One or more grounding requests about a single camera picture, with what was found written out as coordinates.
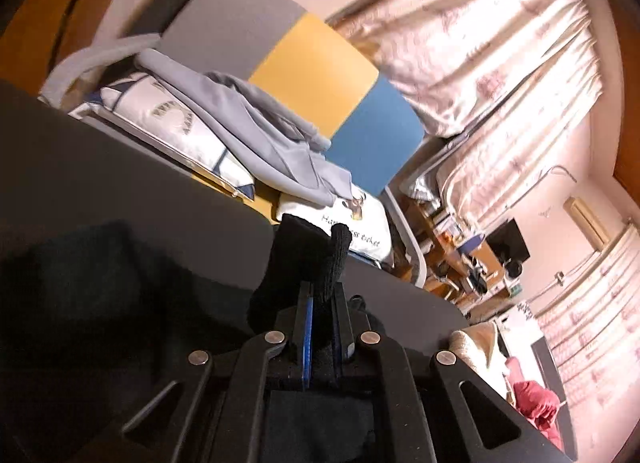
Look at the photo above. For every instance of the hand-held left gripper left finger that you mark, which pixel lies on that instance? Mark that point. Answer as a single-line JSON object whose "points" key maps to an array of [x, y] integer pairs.
{"points": [[307, 338]]}

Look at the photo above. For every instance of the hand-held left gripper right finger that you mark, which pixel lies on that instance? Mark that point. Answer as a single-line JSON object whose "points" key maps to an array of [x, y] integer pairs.
{"points": [[345, 338]]}

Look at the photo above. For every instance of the black sweater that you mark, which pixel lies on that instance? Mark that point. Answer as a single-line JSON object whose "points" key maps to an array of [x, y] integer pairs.
{"points": [[300, 263]]}

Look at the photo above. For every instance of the white cushion with deer print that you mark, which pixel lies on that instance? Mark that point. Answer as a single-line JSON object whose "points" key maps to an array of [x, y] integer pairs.
{"points": [[365, 223]]}

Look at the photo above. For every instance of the cream knit garment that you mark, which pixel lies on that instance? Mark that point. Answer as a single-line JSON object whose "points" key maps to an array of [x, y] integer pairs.
{"points": [[475, 348]]}

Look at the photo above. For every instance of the wooden desk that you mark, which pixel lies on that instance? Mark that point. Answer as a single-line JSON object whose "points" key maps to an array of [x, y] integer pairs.
{"points": [[460, 273]]}

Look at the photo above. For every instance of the black monitor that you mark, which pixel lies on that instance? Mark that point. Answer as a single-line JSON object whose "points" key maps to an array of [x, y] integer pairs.
{"points": [[510, 243]]}

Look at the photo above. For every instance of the pinkish red garment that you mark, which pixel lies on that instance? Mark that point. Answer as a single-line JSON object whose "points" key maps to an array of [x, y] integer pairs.
{"points": [[535, 403]]}

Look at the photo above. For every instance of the light grey garment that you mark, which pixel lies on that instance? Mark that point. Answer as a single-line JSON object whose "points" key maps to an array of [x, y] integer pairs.
{"points": [[240, 128]]}

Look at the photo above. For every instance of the pale striped curtain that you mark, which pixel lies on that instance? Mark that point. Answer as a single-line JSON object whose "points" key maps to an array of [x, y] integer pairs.
{"points": [[595, 313]]}

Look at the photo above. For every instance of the grey yellow blue chair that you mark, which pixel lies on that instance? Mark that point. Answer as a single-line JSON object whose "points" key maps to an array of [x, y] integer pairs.
{"points": [[310, 73]]}

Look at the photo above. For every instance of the white cushion with triangle print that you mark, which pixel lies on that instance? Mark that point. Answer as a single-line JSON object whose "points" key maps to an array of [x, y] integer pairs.
{"points": [[160, 113]]}

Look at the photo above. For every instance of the pale floral curtain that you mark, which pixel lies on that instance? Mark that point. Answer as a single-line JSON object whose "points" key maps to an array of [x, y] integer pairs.
{"points": [[500, 43]]}

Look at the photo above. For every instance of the wooden wardrobe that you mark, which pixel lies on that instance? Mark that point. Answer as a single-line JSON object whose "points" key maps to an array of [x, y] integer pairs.
{"points": [[50, 8]]}

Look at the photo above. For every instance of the wall air conditioner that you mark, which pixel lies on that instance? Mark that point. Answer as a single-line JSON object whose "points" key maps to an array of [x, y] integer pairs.
{"points": [[585, 223]]}

